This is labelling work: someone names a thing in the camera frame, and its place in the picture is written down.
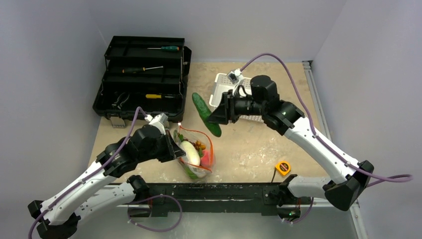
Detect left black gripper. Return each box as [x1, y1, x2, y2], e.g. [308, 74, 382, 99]
[138, 129, 186, 162]

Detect green cucumber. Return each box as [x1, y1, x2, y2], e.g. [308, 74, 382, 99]
[192, 92, 222, 137]

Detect white radish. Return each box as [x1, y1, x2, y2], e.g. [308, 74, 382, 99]
[178, 134, 201, 166]

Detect clear orange zip bag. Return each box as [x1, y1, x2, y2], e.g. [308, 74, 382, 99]
[172, 123, 215, 182]

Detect pink peach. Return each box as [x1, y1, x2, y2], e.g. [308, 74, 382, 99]
[201, 149, 212, 168]

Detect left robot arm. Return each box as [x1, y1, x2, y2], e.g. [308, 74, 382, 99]
[27, 122, 186, 239]

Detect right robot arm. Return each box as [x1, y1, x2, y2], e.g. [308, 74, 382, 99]
[207, 75, 374, 211]

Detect white plastic basket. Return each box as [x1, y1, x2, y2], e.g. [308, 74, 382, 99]
[209, 73, 263, 123]

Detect black pliers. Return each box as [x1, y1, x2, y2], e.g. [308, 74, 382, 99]
[111, 92, 130, 110]

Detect black open toolbox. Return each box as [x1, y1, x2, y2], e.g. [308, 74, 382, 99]
[93, 36, 192, 122]

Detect black yellow screwdriver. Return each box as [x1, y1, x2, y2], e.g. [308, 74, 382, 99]
[121, 66, 164, 74]

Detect yellow tape measure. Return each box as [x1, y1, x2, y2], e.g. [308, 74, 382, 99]
[275, 161, 291, 176]

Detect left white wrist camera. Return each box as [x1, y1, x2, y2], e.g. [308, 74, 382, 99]
[144, 113, 170, 133]

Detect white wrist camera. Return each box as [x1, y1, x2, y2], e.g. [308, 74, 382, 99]
[226, 69, 245, 96]
[144, 113, 170, 133]

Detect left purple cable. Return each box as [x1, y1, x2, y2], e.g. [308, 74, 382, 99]
[28, 106, 149, 239]

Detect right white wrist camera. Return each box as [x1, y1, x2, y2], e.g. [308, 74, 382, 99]
[226, 69, 245, 96]

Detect yellow handled screwdriver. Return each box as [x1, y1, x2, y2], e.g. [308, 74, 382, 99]
[145, 94, 181, 99]

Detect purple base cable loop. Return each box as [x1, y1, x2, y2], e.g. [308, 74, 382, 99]
[126, 194, 183, 232]

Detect green handled screwdriver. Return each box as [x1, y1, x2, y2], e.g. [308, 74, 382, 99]
[147, 46, 180, 52]

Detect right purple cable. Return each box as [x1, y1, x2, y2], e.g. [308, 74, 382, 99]
[240, 52, 414, 188]

